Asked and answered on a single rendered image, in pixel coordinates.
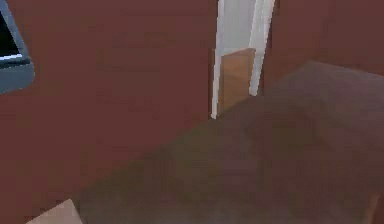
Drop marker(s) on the beige box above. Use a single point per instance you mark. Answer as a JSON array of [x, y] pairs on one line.
[[58, 213]]

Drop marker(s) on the white door frame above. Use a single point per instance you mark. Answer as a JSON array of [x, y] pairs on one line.
[[218, 60]]

